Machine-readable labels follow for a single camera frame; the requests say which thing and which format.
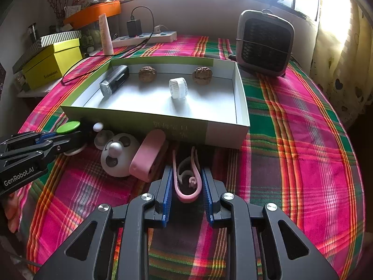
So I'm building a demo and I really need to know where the pink clip holder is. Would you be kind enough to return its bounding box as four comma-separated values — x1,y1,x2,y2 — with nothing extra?
172,146,202,203

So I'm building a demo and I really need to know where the green cap mushroom toy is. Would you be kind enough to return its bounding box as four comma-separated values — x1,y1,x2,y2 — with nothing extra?
55,121,88,156

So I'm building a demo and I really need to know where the pink oblong case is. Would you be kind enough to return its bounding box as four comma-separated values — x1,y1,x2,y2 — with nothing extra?
129,129,168,182

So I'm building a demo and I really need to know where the white panda fan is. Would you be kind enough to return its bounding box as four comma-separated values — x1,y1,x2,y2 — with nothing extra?
100,133,140,178

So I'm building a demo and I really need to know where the black rectangular device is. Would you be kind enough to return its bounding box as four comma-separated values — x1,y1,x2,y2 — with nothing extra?
100,65,130,99

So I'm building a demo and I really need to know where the white round jar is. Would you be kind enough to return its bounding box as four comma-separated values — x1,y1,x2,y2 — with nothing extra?
169,77,188,99

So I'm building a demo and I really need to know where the brown walnut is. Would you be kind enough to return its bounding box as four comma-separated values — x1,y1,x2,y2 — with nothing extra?
138,66,157,83
192,66,212,85

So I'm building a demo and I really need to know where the person hand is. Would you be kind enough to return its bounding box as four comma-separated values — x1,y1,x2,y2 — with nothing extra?
1,192,25,233

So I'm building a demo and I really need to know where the yellow box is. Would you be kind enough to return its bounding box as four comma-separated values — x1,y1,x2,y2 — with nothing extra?
22,38,82,90

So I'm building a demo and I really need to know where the white green cardboard tray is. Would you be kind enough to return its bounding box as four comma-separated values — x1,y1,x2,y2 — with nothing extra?
61,56,250,149

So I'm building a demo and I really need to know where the striped white box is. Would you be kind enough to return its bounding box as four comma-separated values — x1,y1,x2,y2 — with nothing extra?
36,30,82,47

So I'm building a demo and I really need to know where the pink green plaid tablecloth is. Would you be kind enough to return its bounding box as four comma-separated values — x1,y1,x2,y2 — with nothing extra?
17,34,367,280

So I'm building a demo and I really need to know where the beige cosmetic tube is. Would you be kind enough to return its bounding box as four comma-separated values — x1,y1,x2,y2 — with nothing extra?
99,13,114,55

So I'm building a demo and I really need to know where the orange tray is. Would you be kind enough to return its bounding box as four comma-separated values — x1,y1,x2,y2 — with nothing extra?
63,0,121,30

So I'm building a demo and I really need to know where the black charger adapter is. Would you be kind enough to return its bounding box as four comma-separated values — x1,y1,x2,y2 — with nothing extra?
126,16,142,37

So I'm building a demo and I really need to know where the white power strip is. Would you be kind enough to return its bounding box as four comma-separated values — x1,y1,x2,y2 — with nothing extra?
112,31,177,48

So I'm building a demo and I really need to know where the grey black space heater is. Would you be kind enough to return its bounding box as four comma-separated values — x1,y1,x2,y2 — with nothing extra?
236,9,295,77

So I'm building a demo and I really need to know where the floral cream curtain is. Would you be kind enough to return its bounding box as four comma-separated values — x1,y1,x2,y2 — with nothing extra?
310,0,372,128

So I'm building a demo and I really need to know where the black charger cable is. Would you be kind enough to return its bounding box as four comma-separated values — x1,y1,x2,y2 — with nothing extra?
60,5,156,86

